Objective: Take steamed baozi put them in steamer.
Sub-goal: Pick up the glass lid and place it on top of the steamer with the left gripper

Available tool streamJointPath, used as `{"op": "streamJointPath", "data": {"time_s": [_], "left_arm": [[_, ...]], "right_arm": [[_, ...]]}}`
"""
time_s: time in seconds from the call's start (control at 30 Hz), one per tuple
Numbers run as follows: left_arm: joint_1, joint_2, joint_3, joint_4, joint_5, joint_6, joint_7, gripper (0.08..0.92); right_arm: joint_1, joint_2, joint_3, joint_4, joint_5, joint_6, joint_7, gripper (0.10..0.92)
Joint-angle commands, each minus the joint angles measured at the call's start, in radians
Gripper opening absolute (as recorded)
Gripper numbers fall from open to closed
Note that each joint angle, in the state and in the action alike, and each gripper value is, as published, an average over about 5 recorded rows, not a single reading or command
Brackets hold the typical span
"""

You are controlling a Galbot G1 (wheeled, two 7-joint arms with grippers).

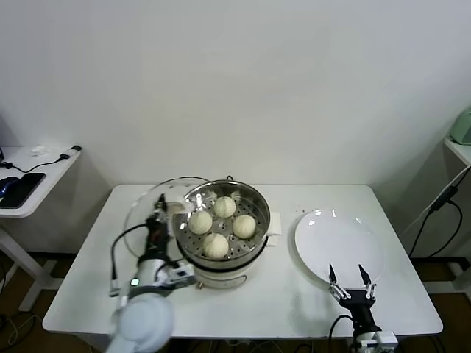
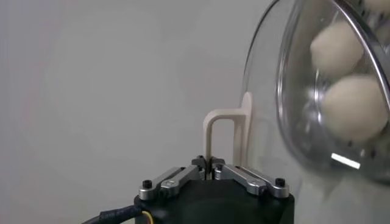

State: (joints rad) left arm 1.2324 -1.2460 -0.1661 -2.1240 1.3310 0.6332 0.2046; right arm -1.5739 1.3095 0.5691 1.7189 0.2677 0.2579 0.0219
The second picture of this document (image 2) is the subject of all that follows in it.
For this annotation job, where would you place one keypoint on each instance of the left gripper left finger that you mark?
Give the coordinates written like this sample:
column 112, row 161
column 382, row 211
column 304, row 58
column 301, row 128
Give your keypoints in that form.
column 172, row 182

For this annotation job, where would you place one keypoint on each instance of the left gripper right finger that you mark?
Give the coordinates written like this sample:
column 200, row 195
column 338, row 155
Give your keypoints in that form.
column 246, row 181

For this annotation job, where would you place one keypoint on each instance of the white steamed baozi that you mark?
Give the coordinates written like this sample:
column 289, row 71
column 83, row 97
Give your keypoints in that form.
column 355, row 109
column 336, row 47

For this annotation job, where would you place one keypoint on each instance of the steel perforated steamer basket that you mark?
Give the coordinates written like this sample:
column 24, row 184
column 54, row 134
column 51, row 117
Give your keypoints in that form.
column 300, row 143

